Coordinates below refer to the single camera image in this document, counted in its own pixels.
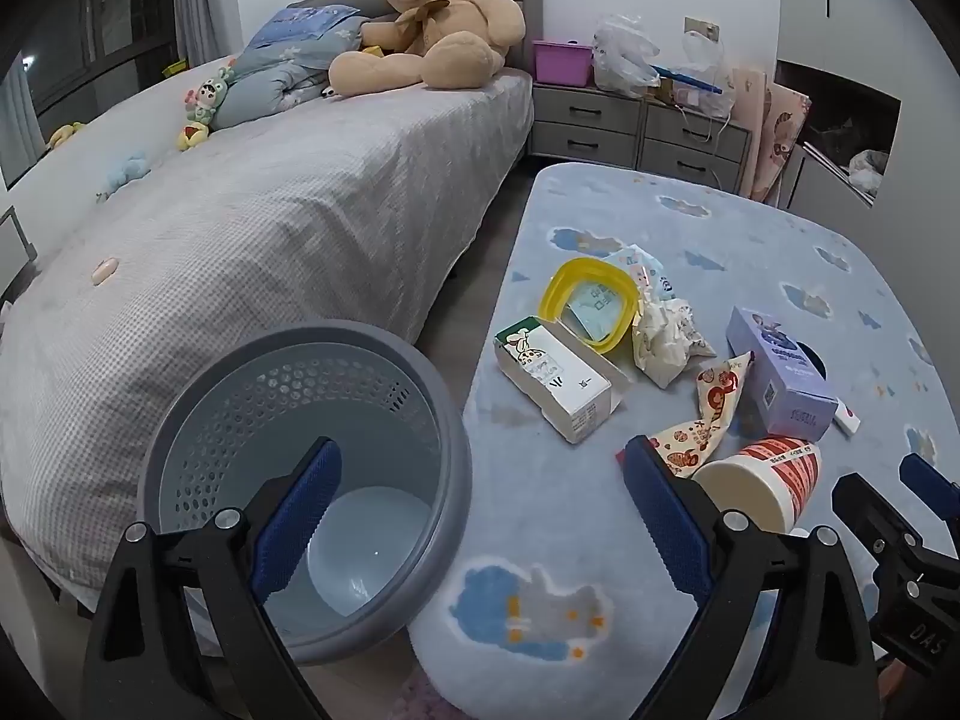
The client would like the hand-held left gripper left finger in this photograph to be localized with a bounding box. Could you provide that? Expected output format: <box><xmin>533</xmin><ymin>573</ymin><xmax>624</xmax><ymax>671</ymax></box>
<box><xmin>82</xmin><ymin>435</ymin><xmax>344</xmax><ymax>720</ymax></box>

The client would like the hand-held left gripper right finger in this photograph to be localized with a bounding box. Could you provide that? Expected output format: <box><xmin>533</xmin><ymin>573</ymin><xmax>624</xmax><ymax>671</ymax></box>
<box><xmin>622</xmin><ymin>433</ymin><xmax>878</xmax><ymax>720</ymax></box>

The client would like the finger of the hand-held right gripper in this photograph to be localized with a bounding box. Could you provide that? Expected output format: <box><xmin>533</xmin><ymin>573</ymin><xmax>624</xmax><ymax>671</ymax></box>
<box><xmin>831</xmin><ymin>471</ymin><xmax>960</xmax><ymax>682</ymax></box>
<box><xmin>898</xmin><ymin>454</ymin><xmax>960</xmax><ymax>538</ymax></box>

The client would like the red white paper cup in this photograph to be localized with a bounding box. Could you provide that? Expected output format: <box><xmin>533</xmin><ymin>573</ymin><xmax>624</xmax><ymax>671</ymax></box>
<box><xmin>691</xmin><ymin>435</ymin><xmax>824</xmax><ymax>533</ymax></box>

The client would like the red patterned snack wrapper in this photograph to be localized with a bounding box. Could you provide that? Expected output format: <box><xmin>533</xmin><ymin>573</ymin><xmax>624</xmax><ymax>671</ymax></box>
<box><xmin>616</xmin><ymin>351</ymin><xmax>753</xmax><ymax>477</ymax></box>

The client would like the grey perforated waste basket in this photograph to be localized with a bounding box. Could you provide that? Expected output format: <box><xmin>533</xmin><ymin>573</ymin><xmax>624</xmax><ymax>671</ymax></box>
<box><xmin>137</xmin><ymin>319</ymin><xmax>473</xmax><ymax>665</ymax></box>

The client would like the purple cartoon box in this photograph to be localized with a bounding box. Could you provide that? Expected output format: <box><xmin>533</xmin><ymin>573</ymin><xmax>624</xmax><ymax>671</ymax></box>
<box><xmin>725</xmin><ymin>306</ymin><xmax>839</xmax><ymax>443</ymax></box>

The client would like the white green carton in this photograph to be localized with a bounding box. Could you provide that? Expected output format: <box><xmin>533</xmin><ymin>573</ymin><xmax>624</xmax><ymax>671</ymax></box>
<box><xmin>493</xmin><ymin>315</ymin><xmax>623</xmax><ymax>445</ymax></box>

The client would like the white paper bag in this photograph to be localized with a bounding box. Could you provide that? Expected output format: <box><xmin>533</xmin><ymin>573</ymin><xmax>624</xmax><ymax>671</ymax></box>
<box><xmin>631</xmin><ymin>296</ymin><xmax>717</xmax><ymax>389</ymax></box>

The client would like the pale green printed packet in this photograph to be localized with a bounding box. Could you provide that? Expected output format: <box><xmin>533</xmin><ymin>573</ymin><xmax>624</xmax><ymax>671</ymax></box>
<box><xmin>562</xmin><ymin>281</ymin><xmax>627</xmax><ymax>342</ymax></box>

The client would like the light blue packet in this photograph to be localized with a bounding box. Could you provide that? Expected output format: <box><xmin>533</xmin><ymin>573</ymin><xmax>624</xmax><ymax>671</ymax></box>
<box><xmin>604</xmin><ymin>244</ymin><xmax>680</xmax><ymax>302</ymax></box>

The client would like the yellow plastic lid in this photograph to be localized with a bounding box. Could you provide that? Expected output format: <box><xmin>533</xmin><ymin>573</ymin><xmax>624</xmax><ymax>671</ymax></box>
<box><xmin>538</xmin><ymin>257</ymin><xmax>640</xmax><ymax>356</ymax></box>

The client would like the pink patterned cloth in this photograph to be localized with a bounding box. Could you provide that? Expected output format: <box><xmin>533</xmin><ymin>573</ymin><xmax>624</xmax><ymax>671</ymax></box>
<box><xmin>390</xmin><ymin>671</ymin><xmax>466</xmax><ymax>720</ymax></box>

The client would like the grey checked bed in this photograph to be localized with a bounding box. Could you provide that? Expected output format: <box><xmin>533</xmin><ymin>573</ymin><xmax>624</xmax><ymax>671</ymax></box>
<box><xmin>0</xmin><ymin>0</ymin><xmax>542</xmax><ymax>593</ymax></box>

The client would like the white plastic bag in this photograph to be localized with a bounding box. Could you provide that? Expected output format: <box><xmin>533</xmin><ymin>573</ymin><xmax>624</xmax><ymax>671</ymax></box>
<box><xmin>847</xmin><ymin>150</ymin><xmax>890</xmax><ymax>196</ymax></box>

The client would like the dark cloth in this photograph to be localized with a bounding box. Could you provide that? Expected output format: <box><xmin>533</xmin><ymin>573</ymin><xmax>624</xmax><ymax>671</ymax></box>
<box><xmin>806</xmin><ymin>116</ymin><xmax>871</xmax><ymax>158</ymax></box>

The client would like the pink cartoon board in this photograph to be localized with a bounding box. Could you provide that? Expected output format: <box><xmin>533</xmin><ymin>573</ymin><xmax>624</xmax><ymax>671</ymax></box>
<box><xmin>731</xmin><ymin>66</ymin><xmax>767</xmax><ymax>200</ymax></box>
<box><xmin>750</xmin><ymin>82</ymin><xmax>812</xmax><ymax>203</ymax></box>

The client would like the blue plush toy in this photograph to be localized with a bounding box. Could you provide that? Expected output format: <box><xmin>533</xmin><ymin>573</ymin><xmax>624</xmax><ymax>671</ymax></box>
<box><xmin>97</xmin><ymin>156</ymin><xmax>151</xmax><ymax>200</ymax></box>

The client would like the grey framed white table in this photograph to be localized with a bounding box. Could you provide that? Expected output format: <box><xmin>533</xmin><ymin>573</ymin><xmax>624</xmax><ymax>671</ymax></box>
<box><xmin>0</xmin><ymin>206</ymin><xmax>38</xmax><ymax>301</ymax></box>

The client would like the green plush doll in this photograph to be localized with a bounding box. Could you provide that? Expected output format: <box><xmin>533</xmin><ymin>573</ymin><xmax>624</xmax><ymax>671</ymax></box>
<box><xmin>185</xmin><ymin>66</ymin><xmax>237</xmax><ymax>128</ymax></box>

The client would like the blue floral quilt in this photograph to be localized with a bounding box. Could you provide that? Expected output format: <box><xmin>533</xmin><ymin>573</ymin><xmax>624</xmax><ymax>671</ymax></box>
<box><xmin>212</xmin><ymin>15</ymin><xmax>372</xmax><ymax>128</ymax></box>

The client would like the blue stick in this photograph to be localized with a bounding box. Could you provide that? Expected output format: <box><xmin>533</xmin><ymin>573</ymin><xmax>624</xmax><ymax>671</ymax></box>
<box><xmin>651</xmin><ymin>64</ymin><xmax>725</xmax><ymax>95</ymax></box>

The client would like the clear plastic bag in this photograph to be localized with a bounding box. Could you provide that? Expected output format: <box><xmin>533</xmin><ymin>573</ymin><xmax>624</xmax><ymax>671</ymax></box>
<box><xmin>592</xmin><ymin>13</ymin><xmax>661</xmax><ymax>98</ymax></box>
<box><xmin>679</xmin><ymin>30</ymin><xmax>734</xmax><ymax>117</ymax></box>

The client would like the purple storage box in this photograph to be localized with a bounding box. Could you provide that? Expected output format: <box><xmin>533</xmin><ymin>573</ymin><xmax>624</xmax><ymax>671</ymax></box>
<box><xmin>532</xmin><ymin>40</ymin><xmax>593</xmax><ymax>85</ymax></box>

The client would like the grey curtain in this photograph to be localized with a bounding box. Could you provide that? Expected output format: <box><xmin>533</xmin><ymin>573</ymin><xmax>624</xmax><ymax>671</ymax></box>
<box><xmin>171</xmin><ymin>0</ymin><xmax>242</xmax><ymax>70</ymax></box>
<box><xmin>0</xmin><ymin>52</ymin><xmax>44</xmax><ymax>166</ymax></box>

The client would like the blue printed pillow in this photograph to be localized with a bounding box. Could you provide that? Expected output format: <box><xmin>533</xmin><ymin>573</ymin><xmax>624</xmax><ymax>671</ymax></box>
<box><xmin>247</xmin><ymin>4</ymin><xmax>361</xmax><ymax>50</ymax></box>

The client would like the large tan teddy bear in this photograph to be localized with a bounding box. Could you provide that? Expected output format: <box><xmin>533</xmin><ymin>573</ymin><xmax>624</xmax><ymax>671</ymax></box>
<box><xmin>328</xmin><ymin>0</ymin><xmax>526</xmax><ymax>96</ymax></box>

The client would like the window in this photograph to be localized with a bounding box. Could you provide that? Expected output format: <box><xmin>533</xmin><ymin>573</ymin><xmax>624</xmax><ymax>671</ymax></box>
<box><xmin>0</xmin><ymin>0</ymin><xmax>181</xmax><ymax>188</ymax></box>

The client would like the white cable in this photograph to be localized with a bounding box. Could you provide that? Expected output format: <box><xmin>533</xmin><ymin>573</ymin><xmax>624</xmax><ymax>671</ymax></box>
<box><xmin>679</xmin><ymin>101</ymin><xmax>732</xmax><ymax>188</ymax></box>

